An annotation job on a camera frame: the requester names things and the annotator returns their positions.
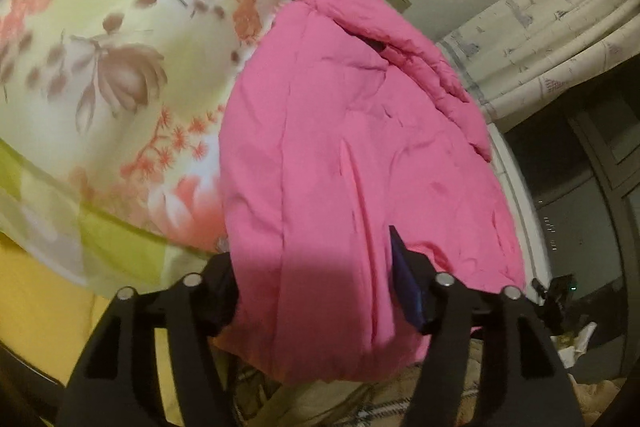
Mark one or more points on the yellow bed sheet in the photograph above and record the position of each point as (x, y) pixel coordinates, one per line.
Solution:
(45, 324)

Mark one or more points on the floral bed quilt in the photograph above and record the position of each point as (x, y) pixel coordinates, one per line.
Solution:
(110, 115)

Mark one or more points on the striped sailboat curtain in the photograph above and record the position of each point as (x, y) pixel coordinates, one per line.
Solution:
(518, 56)

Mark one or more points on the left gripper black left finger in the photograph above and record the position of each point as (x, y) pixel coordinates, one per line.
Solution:
(150, 348)

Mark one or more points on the pink padded jacket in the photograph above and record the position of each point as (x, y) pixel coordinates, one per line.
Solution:
(347, 125)

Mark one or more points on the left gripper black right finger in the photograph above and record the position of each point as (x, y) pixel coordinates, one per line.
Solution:
(522, 379)

